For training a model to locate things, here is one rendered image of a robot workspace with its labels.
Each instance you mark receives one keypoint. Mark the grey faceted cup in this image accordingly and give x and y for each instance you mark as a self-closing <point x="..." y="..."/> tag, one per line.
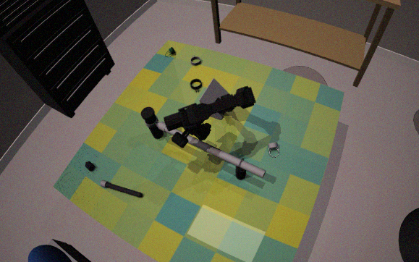
<point x="160" y="125"/>

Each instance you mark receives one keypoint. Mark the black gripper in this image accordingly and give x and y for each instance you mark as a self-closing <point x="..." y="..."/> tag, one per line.
<point x="181" y="139"/>

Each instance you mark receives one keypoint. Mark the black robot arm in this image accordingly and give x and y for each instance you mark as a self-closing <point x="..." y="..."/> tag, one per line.
<point x="195" y="114"/>

